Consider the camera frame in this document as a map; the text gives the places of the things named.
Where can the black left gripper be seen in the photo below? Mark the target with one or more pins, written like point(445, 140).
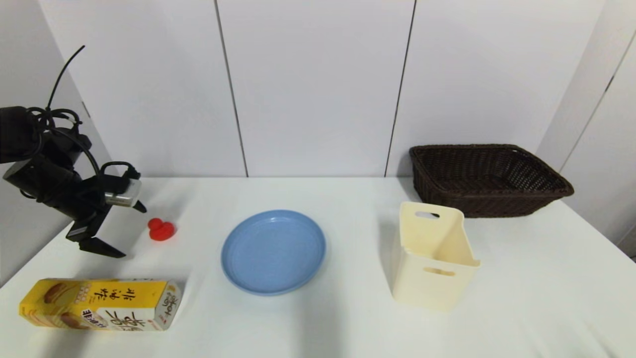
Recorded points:
point(82, 201)

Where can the red rubber duck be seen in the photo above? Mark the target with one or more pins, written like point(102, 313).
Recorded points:
point(162, 231)

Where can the yellow snack box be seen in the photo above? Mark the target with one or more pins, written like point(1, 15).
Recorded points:
point(102, 303)

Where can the blue round plate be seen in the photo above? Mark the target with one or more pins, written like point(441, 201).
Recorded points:
point(273, 251)

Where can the cream plastic storage bin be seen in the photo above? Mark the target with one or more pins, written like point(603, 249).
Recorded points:
point(428, 279)

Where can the dark brown wicker basket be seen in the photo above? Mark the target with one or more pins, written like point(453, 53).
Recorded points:
point(491, 186)

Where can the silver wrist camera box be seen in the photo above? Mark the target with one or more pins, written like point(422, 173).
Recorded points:
point(124, 194)

